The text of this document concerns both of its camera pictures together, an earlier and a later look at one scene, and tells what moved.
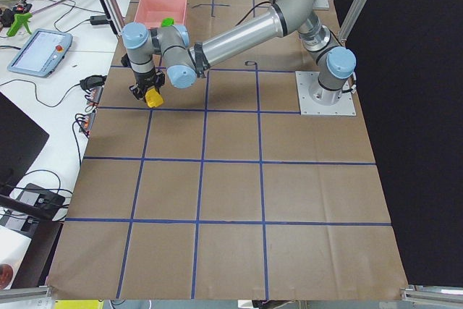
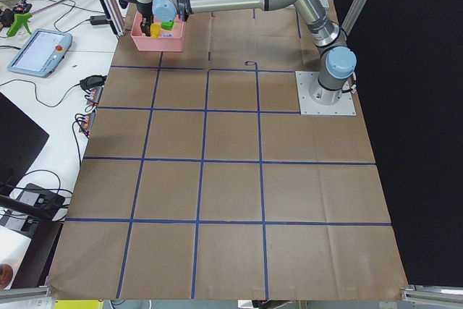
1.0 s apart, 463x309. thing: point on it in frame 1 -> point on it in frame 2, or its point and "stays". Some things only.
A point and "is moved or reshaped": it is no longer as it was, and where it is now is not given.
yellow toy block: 153,98 is moved or reshaped
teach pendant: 41,53 stays
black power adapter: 98,19 stays
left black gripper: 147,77 -> 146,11
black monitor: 22,139 stays
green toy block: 167,22 stays
